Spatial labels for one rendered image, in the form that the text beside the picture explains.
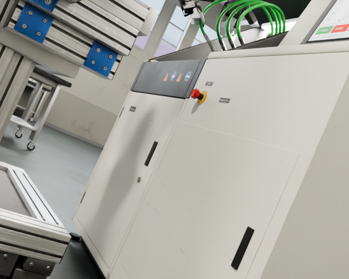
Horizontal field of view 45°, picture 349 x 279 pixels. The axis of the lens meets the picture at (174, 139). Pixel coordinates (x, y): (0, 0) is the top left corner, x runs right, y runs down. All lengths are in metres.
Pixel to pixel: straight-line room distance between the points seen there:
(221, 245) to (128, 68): 9.67
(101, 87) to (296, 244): 9.59
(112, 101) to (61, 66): 9.06
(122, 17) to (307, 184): 0.79
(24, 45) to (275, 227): 0.95
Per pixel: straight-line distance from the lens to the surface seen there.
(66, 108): 10.20
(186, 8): 2.14
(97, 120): 10.46
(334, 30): 1.57
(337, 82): 1.01
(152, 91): 1.91
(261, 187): 1.03
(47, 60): 1.47
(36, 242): 1.33
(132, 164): 1.77
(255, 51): 1.33
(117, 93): 10.56
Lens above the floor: 0.58
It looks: 2 degrees up
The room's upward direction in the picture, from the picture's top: 24 degrees clockwise
